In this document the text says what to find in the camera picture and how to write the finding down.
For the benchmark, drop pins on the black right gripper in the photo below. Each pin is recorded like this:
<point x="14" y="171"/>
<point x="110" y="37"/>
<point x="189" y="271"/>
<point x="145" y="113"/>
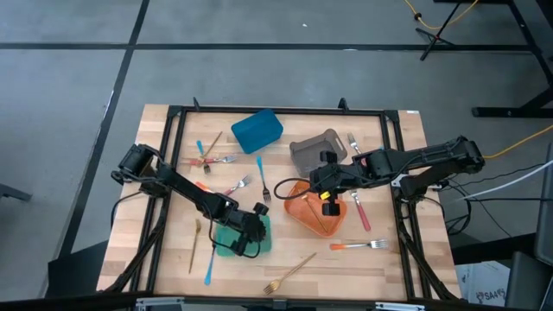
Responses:
<point x="332" y="179"/>

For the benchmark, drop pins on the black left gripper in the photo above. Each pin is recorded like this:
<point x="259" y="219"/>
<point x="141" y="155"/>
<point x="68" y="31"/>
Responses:
<point x="249" y="228"/>

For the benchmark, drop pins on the green translucent plastic bin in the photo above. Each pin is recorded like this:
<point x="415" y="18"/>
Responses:
<point x="224" y="242"/>

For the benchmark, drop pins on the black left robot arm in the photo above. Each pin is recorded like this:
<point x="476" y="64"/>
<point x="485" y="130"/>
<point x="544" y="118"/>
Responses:
<point x="186" y="188"/>

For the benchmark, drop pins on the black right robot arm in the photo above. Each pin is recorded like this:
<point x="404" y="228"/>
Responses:
<point x="432" y="157"/>

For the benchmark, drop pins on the grey plastic bin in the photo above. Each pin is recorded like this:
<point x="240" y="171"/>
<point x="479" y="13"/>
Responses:
<point x="309" y="151"/>

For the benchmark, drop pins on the orange plastic bin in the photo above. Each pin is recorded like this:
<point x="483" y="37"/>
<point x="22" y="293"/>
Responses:
<point x="302" y="211"/>

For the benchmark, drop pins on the blue plastic bin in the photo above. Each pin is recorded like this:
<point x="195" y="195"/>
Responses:
<point x="257" y="131"/>

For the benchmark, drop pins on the black tripod stand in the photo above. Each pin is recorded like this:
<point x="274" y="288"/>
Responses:
<point x="434" y="38"/>

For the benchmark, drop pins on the white cardboard box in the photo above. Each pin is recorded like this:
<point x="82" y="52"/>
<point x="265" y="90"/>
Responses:
<point x="484" y="285"/>

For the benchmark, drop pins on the dark grey cabinet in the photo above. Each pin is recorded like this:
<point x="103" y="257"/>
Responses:
<point x="527" y="281"/>

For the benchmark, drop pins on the black aluminium table frame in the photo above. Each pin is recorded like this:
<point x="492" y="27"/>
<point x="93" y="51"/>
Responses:
<point x="281" y="110"/>

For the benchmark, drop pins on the silver metal bracket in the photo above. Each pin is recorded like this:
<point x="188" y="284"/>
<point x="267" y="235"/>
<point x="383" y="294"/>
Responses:
<point x="399" y="306"/>
<point x="160" y="302"/>

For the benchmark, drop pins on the black desk frame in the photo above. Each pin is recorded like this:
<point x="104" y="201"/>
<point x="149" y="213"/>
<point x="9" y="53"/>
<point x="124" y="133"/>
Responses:
<point x="510" y="112"/>

